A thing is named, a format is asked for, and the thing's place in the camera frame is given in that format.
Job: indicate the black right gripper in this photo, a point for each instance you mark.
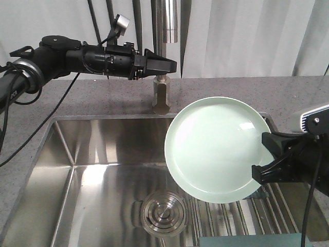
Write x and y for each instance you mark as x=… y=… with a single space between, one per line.
x=297 y=166

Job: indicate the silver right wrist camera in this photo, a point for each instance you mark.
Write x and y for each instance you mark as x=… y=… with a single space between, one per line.
x=312 y=120

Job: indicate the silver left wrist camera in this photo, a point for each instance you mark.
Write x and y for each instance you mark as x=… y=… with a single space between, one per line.
x=120 y=24

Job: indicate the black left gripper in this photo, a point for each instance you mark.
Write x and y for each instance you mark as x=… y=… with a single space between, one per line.
x=124 y=61

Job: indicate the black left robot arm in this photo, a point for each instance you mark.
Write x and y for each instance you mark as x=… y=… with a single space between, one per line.
x=58 y=56

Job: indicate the white pleated curtain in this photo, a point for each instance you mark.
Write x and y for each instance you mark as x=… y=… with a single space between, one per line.
x=215 y=38

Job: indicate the light green round plate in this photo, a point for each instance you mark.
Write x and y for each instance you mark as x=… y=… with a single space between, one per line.
x=211 y=146

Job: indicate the teal metal dish rack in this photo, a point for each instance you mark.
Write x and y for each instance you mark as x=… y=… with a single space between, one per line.
x=272 y=216

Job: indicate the stainless steel sink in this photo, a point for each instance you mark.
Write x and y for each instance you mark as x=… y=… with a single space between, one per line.
x=90 y=177

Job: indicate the round steel sink drain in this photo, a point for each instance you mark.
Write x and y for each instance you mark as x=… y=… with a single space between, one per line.
x=164 y=214

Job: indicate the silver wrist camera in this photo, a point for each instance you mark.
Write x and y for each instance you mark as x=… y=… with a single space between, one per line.
x=312 y=120
x=120 y=24

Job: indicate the stainless steel faucet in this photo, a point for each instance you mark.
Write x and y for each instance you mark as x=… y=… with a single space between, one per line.
x=165 y=31

